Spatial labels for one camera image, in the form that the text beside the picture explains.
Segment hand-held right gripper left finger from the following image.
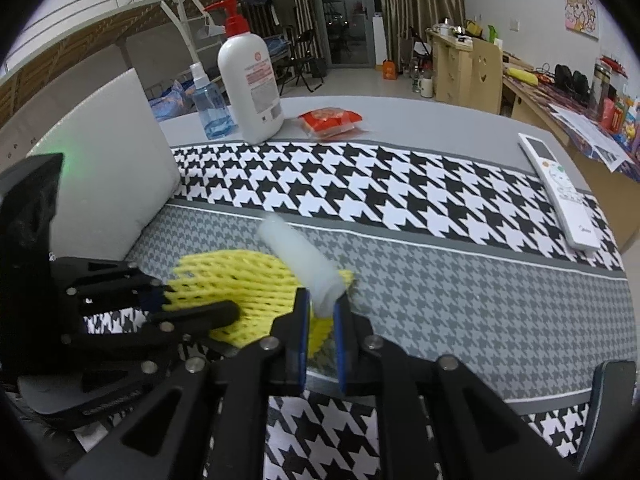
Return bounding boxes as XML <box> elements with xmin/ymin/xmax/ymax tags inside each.
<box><xmin>65</xmin><ymin>287</ymin><xmax>312</xmax><ymax>480</ymax></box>

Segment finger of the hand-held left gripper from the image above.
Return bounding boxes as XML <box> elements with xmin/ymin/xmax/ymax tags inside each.
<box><xmin>60</xmin><ymin>300</ymin><xmax>242</xmax><ymax>356</ymax></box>
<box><xmin>52</xmin><ymin>255</ymin><xmax>173</xmax><ymax>313</ymax></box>

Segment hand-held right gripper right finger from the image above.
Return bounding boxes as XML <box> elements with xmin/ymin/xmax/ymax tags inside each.
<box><xmin>332</xmin><ymin>295</ymin><xmax>586</xmax><ymax>480</ymax></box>

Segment yellow foam net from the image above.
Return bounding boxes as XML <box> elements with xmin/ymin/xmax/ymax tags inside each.
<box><xmin>167</xmin><ymin>249</ymin><xmax>356</xmax><ymax>361</ymax></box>

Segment white foam tube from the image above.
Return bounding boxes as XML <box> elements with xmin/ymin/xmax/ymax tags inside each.
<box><xmin>257</xmin><ymin>214</ymin><xmax>348</xmax><ymax>318</ymax></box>

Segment white foam box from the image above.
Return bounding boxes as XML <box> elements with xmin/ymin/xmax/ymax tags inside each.
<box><xmin>25</xmin><ymin>67</ymin><xmax>182</xmax><ymax>261</ymax></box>

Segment yellow soft toy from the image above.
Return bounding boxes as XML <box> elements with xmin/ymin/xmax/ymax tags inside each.
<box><xmin>506</xmin><ymin>66</ymin><xmax>541</xmax><ymax>86</ymax></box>

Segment houndstooth tablecloth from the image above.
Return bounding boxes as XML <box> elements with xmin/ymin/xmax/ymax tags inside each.
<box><xmin>85</xmin><ymin>141</ymin><xmax>628</xmax><ymax>480</ymax></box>

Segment blue plaid quilt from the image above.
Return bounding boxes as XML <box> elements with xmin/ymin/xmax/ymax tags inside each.
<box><xmin>147</xmin><ymin>77</ymin><xmax>198</xmax><ymax>122</ymax></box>

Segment clear blue spray bottle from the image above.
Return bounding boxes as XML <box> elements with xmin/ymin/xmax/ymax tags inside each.
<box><xmin>189</xmin><ymin>61</ymin><xmax>237</xmax><ymax>141</ymax></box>

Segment red snack packet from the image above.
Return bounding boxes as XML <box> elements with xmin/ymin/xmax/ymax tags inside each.
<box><xmin>298</xmin><ymin>106</ymin><xmax>364</xmax><ymax>141</ymax></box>

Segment white pump bottle red cap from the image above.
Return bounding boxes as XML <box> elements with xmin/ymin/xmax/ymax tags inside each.
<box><xmin>205</xmin><ymin>0</ymin><xmax>286</xmax><ymax>145</ymax></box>

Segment white remote control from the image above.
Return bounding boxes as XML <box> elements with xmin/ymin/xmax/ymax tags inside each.
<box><xmin>517</xmin><ymin>132</ymin><xmax>599</xmax><ymax>251</ymax></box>

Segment blue plaid bedding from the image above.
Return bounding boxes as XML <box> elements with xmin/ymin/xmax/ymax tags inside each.
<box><xmin>265</xmin><ymin>35</ymin><xmax>291</xmax><ymax>61</ymax></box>

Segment dark chair backrest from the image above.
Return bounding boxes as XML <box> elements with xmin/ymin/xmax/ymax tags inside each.
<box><xmin>582</xmin><ymin>359</ymin><xmax>639</xmax><ymax>476</ymax></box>

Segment black folding chair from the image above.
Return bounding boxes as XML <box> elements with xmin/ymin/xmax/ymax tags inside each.
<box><xmin>277</xmin><ymin>29</ymin><xmax>326</xmax><ymax>96</ymax></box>

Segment light wooden desk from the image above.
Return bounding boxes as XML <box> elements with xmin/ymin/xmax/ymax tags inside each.
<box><xmin>500</xmin><ymin>50</ymin><xmax>640</xmax><ymax>181</ymax></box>

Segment wooden chair smiley cutout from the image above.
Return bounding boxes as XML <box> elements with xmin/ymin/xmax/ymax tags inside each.
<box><xmin>470</xmin><ymin>37</ymin><xmax>505</xmax><ymax>116</ymax></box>

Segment white appliance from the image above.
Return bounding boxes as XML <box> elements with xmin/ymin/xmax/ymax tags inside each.
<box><xmin>372</xmin><ymin>15</ymin><xmax>388</xmax><ymax>66</ymax></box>

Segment printed paper sheets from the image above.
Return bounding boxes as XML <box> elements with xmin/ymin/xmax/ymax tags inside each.
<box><xmin>547</xmin><ymin>102</ymin><xmax>633</xmax><ymax>171</ymax></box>

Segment black bag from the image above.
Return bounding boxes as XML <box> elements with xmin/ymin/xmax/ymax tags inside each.
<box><xmin>552</xmin><ymin>64</ymin><xmax>591</xmax><ymax>103</ymax></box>

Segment dark steel tumbler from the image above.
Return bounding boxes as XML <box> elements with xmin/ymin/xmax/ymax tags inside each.
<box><xmin>592</xmin><ymin>62</ymin><xmax>613</xmax><ymax>118</ymax></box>

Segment pink cartoon wall poster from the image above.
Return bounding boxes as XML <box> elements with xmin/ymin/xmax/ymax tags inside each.
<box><xmin>562</xmin><ymin>0</ymin><xmax>601</xmax><ymax>41</ymax></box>

